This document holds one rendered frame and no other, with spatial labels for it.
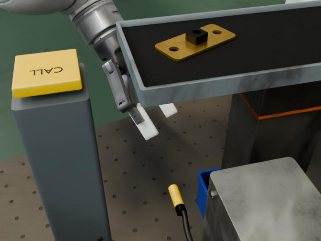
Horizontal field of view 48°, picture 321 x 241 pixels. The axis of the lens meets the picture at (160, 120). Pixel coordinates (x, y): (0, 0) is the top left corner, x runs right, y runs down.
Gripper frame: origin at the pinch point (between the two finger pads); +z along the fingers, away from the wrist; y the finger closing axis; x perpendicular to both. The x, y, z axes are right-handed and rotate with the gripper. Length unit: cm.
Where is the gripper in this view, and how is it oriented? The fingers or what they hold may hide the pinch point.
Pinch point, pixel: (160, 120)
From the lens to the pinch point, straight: 75.4
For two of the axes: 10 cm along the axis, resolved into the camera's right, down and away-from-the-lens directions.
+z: 5.3, 8.4, 1.3
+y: 3.1, -3.3, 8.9
